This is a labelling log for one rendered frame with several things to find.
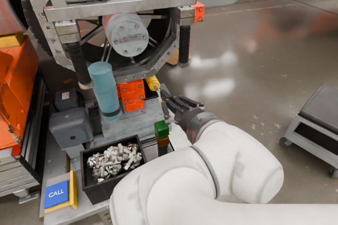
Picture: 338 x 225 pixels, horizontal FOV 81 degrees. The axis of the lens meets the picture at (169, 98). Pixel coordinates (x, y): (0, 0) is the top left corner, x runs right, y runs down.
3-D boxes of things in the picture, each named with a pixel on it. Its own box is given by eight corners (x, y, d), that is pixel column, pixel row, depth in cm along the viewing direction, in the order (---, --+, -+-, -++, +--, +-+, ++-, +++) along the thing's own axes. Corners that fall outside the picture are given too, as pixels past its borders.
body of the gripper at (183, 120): (214, 108, 49) (193, 95, 56) (183, 119, 46) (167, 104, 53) (214, 132, 52) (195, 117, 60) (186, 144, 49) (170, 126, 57)
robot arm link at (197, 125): (195, 129, 41) (181, 116, 46) (197, 161, 45) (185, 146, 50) (230, 115, 44) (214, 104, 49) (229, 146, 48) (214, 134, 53)
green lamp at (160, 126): (165, 126, 67) (165, 118, 64) (169, 135, 64) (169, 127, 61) (154, 130, 66) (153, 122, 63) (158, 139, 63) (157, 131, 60)
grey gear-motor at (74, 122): (94, 112, 148) (81, 73, 125) (101, 157, 119) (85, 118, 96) (68, 118, 143) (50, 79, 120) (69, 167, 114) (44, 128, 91)
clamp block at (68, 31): (80, 29, 59) (74, 11, 56) (81, 41, 53) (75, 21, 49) (62, 31, 58) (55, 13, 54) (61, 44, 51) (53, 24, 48)
